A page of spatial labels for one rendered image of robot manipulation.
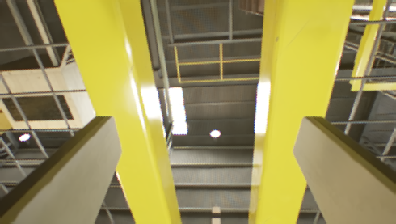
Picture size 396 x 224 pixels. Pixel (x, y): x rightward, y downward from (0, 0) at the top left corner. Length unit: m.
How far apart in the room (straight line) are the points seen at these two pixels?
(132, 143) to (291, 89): 0.15
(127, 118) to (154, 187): 0.09
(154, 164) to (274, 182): 0.13
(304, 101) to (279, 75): 0.03
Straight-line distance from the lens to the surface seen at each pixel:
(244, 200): 11.63
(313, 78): 0.18
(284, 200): 0.26
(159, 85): 11.28
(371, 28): 1.81
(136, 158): 0.22
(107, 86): 0.19
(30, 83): 8.79
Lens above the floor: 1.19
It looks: 29 degrees up
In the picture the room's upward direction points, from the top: 175 degrees clockwise
